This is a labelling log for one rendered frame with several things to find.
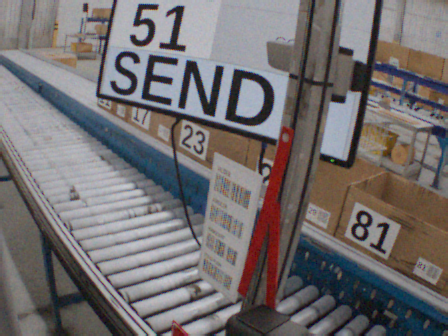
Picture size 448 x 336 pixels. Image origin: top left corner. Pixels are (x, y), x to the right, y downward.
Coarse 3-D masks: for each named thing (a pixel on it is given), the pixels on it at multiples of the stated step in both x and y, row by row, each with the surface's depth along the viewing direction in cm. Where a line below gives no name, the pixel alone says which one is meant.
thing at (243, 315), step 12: (240, 312) 48; (252, 312) 47; (264, 312) 47; (276, 312) 47; (228, 324) 47; (240, 324) 46; (252, 324) 45; (264, 324) 45; (276, 324) 45; (288, 324) 45
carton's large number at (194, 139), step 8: (184, 120) 156; (184, 128) 156; (192, 128) 153; (200, 128) 149; (184, 136) 157; (192, 136) 153; (200, 136) 150; (208, 136) 146; (184, 144) 157; (192, 144) 154; (200, 144) 150; (192, 152) 154; (200, 152) 151
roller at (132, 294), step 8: (184, 272) 109; (192, 272) 110; (152, 280) 103; (160, 280) 103; (168, 280) 104; (176, 280) 106; (184, 280) 107; (192, 280) 109; (200, 280) 111; (128, 288) 97; (136, 288) 98; (144, 288) 99; (152, 288) 100; (160, 288) 102; (168, 288) 103; (176, 288) 105; (120, 296) 97; (128, 296) 95; (136, 296) 96; (144, 296) 98; (152, 296) 100; (128, 304) 95
